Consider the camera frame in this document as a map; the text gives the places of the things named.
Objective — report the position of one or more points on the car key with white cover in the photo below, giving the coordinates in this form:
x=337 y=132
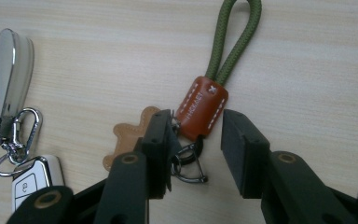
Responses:
x=43 y=174

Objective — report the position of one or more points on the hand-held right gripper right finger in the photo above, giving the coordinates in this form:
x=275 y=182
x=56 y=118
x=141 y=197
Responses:
x=248 y=161

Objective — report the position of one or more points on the tan leather bear charm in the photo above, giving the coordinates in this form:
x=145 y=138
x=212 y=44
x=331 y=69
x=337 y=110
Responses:
x=127 y=133

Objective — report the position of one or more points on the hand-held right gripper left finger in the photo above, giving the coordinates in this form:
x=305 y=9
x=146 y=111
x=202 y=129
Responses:
x=127 y=186

